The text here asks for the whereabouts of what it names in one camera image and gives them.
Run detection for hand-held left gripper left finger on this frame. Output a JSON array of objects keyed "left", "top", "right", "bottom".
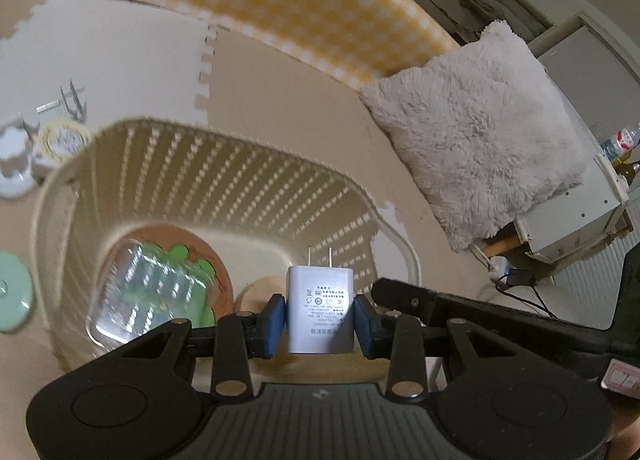
[{"left": 117, "top": 293, "right": 287, "bottom": 400}]

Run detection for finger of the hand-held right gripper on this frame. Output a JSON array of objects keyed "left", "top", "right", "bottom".
[{"left": 373, "top": 277, "right": 613, "bottom": 366}]

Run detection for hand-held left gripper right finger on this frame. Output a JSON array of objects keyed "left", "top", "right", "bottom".
[{"left": 353, "top": 294, "right": 523, "bottom": 398}]

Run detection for white wall charger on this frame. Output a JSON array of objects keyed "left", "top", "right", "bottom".
[{"left": 286, "top": 246, "right": 354, "bottom": 355}]

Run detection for clear plastic container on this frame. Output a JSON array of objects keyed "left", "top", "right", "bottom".
[{"left": 86, "top": 239, "right": 222, "bottom": 349}]

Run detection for cream plastic woven basket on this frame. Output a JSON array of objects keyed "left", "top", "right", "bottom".
[{"left": 32, "top": 116, "right": 446, "bottom": 393}]

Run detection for cream tape roll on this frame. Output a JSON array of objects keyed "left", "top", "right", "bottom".
[{"left": 31, "top": 122, "right": 94, "bottom": 177}]

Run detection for white suction knob holder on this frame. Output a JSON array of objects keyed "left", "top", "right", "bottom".
[{"left": 0, "top": 127, "right": 42, "bottom": 199}]

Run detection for light wooden disc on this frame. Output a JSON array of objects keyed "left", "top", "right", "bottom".
[{"left": 233, "top": 276, "right": 289, "bottom": 317}]

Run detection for clear water bottle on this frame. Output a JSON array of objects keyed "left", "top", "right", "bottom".
[{"left": 602, "top": 123, "right": 640, "bottom": 154}]

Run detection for white cabinet wooden legs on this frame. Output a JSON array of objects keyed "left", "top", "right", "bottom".
[{"left": 481, "top": 12, "right": 632, "bottom": 262}]

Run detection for white fluffy pillow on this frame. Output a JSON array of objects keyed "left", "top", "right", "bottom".
[{"left": 359, "top": 20, "right": 592, "bottom": 252}]

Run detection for foam puzzle floor mat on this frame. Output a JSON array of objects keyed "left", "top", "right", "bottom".
[{"left": 0, "top": 0, "right": 506, "bottom": 301}]

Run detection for mint green round disc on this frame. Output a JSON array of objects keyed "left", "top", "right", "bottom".
[{"left": 0, "top": 252, "right": 36, "bottom": 334}]

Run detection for metal tweezers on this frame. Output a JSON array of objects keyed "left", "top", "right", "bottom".
[{"left": 58, "top": 80, "right": 87, "bottom": 120}]

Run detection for folded beige blankets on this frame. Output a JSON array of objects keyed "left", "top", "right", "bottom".
[{"left": 456, "top": 0, "right": 557, "bottom": 41}]

